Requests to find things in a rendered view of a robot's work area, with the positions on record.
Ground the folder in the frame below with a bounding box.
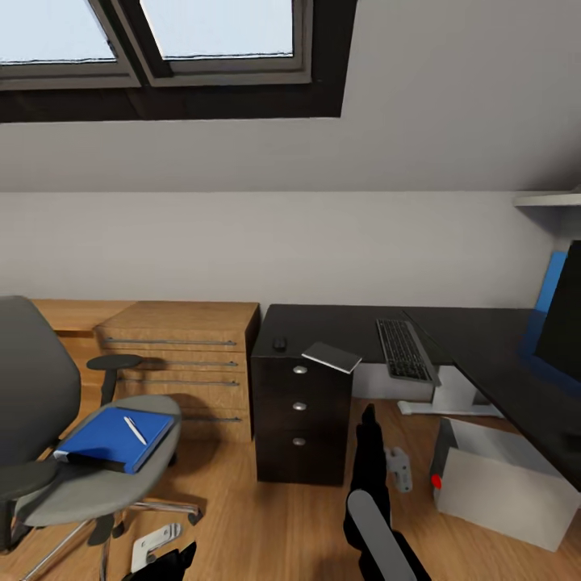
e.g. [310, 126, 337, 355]
[53, 408, 174, 474]

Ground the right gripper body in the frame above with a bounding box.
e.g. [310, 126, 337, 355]
[353, 424, 387, 482]

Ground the monitor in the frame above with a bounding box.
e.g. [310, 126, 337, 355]
[533, 240, 581, 443]

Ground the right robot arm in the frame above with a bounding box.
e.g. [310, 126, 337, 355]
[344, 405, 432, 581]

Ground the swivel chair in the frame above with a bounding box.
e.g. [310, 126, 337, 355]
[0, 295, 203, 581]

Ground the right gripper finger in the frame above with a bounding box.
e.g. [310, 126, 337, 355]
[362, 405, 377, 425]

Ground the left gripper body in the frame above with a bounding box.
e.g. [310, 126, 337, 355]
[122, 549, 183, 581]

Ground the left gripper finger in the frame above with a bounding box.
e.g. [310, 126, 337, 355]
[179, 541, 196, 575]

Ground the pen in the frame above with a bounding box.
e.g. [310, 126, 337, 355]
[124, 418, 145, 445]

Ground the notebook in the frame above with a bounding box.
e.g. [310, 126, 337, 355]
[303, 343, 362, 374]

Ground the keyboard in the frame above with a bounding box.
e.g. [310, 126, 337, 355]
[377, 319, 441, 387]

